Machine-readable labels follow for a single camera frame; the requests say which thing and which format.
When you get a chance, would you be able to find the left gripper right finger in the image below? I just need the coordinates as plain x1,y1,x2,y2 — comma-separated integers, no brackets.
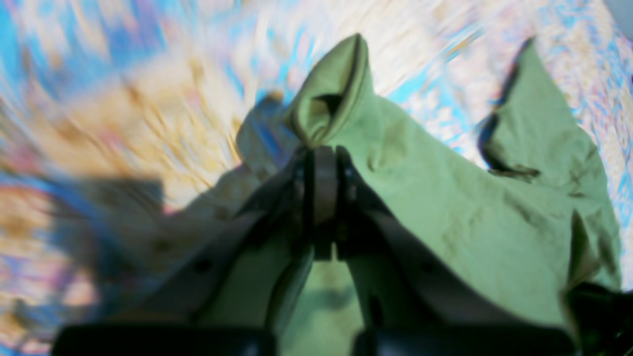
324,146,577,356

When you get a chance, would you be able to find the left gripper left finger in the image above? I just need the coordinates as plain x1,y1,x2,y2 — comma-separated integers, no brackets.
52,147,326,356

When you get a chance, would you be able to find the patterned tablecloth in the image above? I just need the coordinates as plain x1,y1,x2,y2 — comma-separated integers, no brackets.
1,0,632,356

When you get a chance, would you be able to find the green t-shirt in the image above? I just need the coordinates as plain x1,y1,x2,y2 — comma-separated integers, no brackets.
198,34,623,356

